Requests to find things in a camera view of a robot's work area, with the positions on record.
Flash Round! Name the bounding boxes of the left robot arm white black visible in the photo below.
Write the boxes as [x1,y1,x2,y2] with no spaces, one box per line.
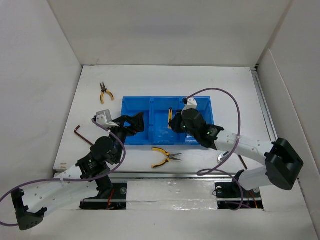
[10,112,145,231]

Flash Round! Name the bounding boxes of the left brown hex key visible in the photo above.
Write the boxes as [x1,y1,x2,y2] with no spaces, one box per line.
[73,125,94,146]

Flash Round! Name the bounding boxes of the right brown hex key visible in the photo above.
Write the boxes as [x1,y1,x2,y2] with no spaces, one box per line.
[237,155,248,170]

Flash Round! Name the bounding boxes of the large yellow needle-nose pliers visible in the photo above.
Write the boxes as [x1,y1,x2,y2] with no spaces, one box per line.
[150,147,183,169]

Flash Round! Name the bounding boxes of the blue bin middle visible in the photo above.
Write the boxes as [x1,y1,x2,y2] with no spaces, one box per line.
[150,96,181,146]

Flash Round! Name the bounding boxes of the blue bin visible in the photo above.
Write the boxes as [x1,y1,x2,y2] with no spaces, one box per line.
[150,96,181,146]
[179,96,215,146]
[121,96,151,146]

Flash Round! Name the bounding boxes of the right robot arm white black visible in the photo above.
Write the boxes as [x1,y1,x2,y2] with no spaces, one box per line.
[169,109,304,197]

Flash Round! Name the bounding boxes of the blue bin right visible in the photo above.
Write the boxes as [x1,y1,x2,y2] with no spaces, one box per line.
[179,96,215,146]

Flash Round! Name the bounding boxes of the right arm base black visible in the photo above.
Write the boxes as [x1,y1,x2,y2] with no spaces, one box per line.
[212,182,264,210]

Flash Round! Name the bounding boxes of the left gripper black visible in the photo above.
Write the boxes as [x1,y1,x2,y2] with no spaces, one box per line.
[106,111,144,164]

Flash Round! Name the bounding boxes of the blue bin left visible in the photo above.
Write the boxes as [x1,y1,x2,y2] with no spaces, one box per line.
[121,96,151,146]

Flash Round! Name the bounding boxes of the yellow utility knife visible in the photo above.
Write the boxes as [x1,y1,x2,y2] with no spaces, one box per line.
[168,107,173,129]

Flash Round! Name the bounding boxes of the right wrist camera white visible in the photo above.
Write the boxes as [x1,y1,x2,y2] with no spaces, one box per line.
[182,97,198,111]

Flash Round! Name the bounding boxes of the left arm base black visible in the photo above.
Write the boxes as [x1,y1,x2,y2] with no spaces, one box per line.
[79,183,128,211]

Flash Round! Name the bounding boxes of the silver metal tool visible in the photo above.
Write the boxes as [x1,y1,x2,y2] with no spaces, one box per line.
[217,151,230,164]

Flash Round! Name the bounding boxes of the brown hex key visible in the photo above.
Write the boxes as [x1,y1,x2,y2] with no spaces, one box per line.
[237,155,248,170]
[73,125,94,146]

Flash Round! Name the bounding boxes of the aluminium rail front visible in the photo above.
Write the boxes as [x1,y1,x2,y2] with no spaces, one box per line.
[109,171,229,179]

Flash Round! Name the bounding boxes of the small yellow needle-nose pliers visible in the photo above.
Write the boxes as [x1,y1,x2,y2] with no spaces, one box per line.
[100,82,115,105]

